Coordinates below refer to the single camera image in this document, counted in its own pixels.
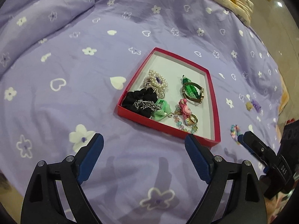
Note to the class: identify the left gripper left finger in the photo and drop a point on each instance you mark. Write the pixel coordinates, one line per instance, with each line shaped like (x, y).
(42, 204)

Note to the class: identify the gold square wristwatch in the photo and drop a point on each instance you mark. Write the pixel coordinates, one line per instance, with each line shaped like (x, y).
(193, 92)

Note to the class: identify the yellow fuzzy hair clip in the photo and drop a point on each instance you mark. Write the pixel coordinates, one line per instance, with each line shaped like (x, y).
(249, 106)

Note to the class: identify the orange blanket edge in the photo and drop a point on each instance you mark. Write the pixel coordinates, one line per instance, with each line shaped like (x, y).
(285, 95)

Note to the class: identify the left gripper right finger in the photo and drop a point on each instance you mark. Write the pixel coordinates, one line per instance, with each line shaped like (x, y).
(246, 203)

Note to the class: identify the purple fuzzy scrunchie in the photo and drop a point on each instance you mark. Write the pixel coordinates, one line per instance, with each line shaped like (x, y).
(256, 105)

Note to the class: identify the red jewelry box tray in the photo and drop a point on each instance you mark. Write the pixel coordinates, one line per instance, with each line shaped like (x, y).
(173, 67)

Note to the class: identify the pink charm bead keychain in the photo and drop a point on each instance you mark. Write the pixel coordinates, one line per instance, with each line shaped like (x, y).
(183, 117)

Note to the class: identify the purple floral bedsheet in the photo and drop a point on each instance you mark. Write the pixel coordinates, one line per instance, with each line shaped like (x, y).
(64, 66)

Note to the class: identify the black scrunchie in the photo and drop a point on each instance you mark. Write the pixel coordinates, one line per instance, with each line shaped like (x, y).
(142, 102)

